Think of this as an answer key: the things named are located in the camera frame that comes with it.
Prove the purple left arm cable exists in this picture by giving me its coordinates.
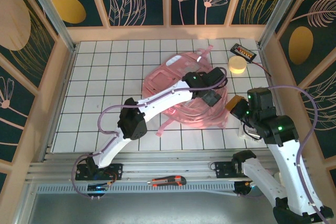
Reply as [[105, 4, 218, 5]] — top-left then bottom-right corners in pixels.
[[72, 67, 229, 198]]

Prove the thin red cable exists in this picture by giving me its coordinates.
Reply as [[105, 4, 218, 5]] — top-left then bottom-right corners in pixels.
[[251, 60, 272, 77]]

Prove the black controller board with wires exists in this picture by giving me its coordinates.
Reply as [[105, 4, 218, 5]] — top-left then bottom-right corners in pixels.
[[234, 180, 263, 198], [86, 180, 111, 200]]

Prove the pink student backpack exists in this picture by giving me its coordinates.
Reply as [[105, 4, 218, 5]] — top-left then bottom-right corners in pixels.
[[141, 46, 229, 138]]

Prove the orange black utility knife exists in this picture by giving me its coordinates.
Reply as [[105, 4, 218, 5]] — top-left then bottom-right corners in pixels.
[[146, 175, 187, 188]]

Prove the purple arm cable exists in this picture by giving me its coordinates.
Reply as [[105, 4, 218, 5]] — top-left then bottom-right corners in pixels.
[[72, 67, 229, 198], [236, 84, 331, 224]]

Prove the white plastic clip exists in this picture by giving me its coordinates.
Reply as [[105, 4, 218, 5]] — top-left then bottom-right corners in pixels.
[[238, 126, 260, 141]]

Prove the aluminium mounting rail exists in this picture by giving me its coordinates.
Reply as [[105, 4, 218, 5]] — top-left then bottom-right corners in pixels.
[[26, 152, 308, 183]]

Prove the grey slotted cable duct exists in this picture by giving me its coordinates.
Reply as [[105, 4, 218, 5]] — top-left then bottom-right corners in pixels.
[[36, 182, 238, 197]]

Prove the aluminium frame post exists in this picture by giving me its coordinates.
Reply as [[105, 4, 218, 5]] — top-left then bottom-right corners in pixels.
[[20, 0, 78, 53], [257, 0, 307, 49]]

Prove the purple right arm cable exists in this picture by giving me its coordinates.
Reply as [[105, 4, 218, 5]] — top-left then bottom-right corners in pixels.
[[236, 84, 331, 224]]

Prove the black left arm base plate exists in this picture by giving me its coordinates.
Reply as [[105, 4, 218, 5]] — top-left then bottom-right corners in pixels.
[[75, 163, 124, 182]]

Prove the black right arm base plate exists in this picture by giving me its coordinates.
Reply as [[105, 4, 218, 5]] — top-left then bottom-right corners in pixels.
[[214, 161, 244, 179]]

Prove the black device with orange label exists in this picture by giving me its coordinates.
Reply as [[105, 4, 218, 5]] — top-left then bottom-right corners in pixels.
[[229, 43, 257, 62]]

